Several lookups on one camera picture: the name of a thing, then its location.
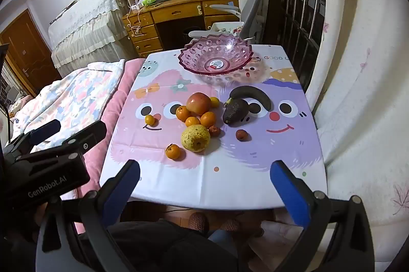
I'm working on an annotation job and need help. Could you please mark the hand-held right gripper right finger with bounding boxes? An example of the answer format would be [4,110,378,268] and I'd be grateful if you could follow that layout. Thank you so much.
[269,160,376,272]

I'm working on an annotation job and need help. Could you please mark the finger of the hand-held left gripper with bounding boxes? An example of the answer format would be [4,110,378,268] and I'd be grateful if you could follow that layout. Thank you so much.
[16,121,107,164]
[5,119,61,158]

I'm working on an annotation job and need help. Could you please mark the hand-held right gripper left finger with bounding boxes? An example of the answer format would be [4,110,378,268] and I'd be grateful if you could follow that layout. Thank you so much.
[35,159,141,272]

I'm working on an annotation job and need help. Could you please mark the yellow pear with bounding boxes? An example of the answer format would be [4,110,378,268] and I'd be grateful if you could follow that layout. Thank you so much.
[181,124,211,153]

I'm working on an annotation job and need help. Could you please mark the dark avocado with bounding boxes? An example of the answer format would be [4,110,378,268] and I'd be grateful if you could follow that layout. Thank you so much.
[222,98,250,125]

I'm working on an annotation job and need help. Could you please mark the blackened banana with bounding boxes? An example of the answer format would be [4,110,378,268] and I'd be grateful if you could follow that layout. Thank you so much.
[224,86,272,111]

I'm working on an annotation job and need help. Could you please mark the red apple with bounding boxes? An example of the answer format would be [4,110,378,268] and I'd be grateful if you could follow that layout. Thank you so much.
[186,92,211,116]

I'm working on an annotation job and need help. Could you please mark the pink plastic bowl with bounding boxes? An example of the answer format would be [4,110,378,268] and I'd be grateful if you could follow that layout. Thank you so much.
[178,33,254,76]

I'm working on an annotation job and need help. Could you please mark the floral blanket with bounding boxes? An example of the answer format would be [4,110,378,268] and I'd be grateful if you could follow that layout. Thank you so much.
[9,59,126,151]

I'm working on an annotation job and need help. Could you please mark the cartoon printed tablecloth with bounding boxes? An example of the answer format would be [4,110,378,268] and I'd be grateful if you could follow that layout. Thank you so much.
[99,45,328,211]

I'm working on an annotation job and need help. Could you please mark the pink blanket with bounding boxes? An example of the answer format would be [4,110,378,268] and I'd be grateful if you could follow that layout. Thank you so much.
[32,58,147,196]

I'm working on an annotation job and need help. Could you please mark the person's dark trousers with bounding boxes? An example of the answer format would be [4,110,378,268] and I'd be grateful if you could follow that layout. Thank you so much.
[73,218,240,272]

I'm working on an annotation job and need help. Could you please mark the brown slipper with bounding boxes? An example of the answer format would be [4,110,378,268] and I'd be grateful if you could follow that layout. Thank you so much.
[188,212,210,232]
[220,218,242,232]

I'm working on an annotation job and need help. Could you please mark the brown wooden door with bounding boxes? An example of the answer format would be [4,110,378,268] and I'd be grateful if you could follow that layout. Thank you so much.
[0,9,63,97]

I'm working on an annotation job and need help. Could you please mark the white lace cover cloth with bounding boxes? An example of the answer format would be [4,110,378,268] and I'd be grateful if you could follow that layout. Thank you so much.
[48,0,136,68]

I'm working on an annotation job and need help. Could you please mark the white flowered curtain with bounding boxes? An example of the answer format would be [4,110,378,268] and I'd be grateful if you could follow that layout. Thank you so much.
[303,0,409,260]

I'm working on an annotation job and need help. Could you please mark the wooden desk with drawers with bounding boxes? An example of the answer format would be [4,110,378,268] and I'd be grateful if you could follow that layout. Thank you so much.
[122,0,240,58]

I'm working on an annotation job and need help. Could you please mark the metal window grille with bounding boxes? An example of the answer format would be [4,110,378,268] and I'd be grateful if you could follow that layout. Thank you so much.
[265,0,326,90]

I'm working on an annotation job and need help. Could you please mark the black cable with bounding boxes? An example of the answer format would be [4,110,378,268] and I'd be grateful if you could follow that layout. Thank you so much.
[2,109,12,148]

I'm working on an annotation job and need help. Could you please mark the white charger cable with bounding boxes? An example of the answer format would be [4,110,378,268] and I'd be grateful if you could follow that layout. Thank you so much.
[126,4,144,36]

